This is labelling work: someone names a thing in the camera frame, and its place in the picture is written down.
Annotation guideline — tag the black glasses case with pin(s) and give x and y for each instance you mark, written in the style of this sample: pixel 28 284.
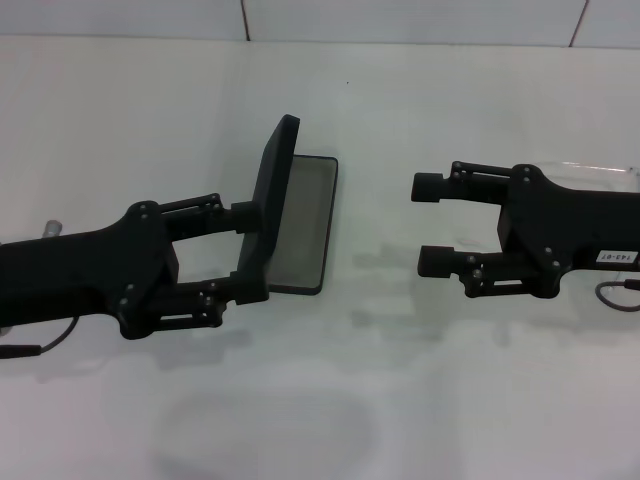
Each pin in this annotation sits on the black glasses case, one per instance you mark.
pixel 300 225

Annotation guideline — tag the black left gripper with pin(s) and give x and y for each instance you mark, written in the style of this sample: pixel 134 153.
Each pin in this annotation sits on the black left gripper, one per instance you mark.
pixel 75 275

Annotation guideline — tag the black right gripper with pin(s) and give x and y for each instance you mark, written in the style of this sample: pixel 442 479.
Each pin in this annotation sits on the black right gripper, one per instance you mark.
pixel 575 225

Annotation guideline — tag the clear white glasses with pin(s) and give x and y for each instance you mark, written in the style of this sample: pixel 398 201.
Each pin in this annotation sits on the clear white glasses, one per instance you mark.
pixel 600 167

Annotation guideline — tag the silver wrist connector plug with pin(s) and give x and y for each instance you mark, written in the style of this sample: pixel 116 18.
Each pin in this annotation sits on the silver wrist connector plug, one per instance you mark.
pixel 53 227

